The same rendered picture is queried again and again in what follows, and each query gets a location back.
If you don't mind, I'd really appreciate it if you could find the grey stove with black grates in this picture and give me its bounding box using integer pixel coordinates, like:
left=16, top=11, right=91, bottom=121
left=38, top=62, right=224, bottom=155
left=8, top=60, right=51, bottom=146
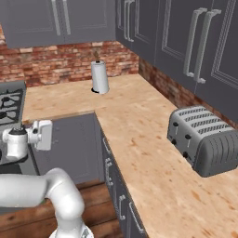
left=0, top=80, right=41, bottom=215

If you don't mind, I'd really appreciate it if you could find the grey wall cupboard door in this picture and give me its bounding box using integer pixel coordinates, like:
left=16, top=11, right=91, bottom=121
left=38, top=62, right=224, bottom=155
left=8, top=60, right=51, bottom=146
left=114, top=0, right=129, bottom=48
left=154, top=0, right=203, bottom=95
left=194, top=0, right=238, bottom=124
left=0, top=0, right=62, bottom=49
left=126, top=0, right=158, bottom=67
left=59, top=0, right=117, bottom=45

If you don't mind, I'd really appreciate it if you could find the grey base cupboard panel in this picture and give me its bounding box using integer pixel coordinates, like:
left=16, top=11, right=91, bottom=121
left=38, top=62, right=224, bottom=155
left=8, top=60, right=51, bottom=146
left=30, top=112, right=106, bottom=186

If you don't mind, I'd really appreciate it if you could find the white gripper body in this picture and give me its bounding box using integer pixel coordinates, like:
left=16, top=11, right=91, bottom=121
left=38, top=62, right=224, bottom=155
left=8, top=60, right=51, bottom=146
left=36, top=119, right=54, bottom=152

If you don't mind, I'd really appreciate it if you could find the brown paper towel holder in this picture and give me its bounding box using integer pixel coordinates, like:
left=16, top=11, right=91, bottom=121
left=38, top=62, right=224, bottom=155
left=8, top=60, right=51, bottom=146
left=90, top=50, right=106, bottom=95

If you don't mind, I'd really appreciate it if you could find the grey drawer front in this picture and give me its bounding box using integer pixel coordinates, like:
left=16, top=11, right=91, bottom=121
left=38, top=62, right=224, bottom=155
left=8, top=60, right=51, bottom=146
left=124, top=192, right=149, bottom=238
left=99, top=125, right=116, bottom=170
left=103, top=154, right=126, bottom=205
left=114, top=185, right=133, bottom=238

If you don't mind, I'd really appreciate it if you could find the pale drawer handle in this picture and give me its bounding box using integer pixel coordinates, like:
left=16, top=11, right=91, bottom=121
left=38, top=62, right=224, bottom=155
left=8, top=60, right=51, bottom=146
left=104, top=157, right=114, bottom=187
left=118, top=193, right=127, bottom=221
left=127, top=201, right=145, bottom=234
left=102, top=137, right=112, bottom=155

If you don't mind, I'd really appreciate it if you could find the white paper towel roll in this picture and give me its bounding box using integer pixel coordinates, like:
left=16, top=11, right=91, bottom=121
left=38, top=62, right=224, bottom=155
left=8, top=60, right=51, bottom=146
left=90, top=60, right=111, bottom=95

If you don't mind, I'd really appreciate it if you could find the pale wall cupboard handle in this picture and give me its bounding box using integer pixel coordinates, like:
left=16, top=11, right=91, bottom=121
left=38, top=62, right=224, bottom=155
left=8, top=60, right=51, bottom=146
left=61, top=0, right=72, bottom=36
left=51, top=0, right=61, bottom=37
left=126, top=0, right=136, bottom=44
left=182, top=7, right=208, bottom=79
left=123, top=0, right=130, bottom=41
left=193, top=8, right=223, bottom=85

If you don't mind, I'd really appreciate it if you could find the grey four-slot toaster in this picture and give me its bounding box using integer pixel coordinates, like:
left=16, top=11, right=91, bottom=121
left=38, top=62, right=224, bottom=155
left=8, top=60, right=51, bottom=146
left=166, top=105, right=238, bottom=179

